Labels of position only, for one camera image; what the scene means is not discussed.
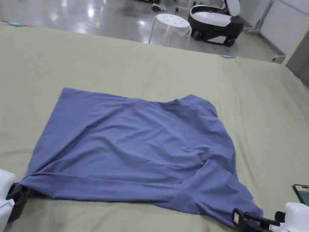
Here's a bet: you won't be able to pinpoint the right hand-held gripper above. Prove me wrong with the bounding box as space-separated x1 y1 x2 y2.
233 201 309 232

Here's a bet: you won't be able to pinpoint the white round stool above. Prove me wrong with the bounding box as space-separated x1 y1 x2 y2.
148 13 193 49

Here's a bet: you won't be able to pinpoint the blue shirt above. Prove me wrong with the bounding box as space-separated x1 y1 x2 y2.
19 87 264 228

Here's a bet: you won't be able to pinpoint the bed with pale green sheet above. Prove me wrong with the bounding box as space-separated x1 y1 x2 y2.
0 20 309 232

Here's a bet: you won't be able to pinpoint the white and black robot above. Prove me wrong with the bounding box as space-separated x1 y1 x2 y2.
188 0 245 47

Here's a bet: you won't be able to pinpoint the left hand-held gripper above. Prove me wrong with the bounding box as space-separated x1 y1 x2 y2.
0 169 30 224

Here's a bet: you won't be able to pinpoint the metal stand with casters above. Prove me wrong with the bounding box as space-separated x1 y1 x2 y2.
245 0 276 35

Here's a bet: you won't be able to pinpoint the black cables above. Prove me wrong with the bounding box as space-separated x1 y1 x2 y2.
151 2 167 12

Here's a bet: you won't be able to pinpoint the white cart with casters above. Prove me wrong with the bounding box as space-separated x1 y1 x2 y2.
174 0 196 13

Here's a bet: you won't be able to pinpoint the black phone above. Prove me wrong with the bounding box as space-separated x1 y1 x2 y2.
292 184 309 206

